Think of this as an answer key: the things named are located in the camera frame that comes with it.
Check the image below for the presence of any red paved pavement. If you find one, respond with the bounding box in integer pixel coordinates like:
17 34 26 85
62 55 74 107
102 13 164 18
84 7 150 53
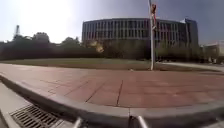
0 62 224 109

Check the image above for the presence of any grass lawn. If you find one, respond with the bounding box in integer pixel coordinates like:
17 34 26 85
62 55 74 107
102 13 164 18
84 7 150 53
0 57 201 72

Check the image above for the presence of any large curved office building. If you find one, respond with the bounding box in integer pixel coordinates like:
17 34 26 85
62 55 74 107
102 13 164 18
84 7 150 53
81 17 200 48

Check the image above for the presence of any white pole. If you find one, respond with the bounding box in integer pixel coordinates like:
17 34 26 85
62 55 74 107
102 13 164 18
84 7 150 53
147 0 158 71

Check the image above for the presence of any grey stone kerb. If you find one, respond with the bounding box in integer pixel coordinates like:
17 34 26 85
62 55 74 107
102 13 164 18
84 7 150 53
0 73 224 128

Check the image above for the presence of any robot's own part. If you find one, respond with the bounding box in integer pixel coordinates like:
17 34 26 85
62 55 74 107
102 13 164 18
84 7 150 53
73 117 83 128

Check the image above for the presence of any row of trees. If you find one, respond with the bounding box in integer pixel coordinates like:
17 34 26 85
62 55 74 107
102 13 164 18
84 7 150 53
0 32 224 64

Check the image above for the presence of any pale path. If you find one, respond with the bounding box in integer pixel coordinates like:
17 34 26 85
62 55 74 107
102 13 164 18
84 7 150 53
156 61 224 73

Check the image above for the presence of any metal drain grate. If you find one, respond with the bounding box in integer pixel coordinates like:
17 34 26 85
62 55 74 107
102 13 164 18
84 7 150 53
9 104 63 128

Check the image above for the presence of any distant tower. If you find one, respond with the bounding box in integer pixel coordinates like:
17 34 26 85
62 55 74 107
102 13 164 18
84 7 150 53
14 24 21 38

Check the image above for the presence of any low pale building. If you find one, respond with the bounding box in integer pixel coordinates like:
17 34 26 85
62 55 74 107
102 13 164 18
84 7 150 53
203 41 224 64

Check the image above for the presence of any grey road gutter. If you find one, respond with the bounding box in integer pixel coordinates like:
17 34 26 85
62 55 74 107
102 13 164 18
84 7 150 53
0 81 78 128

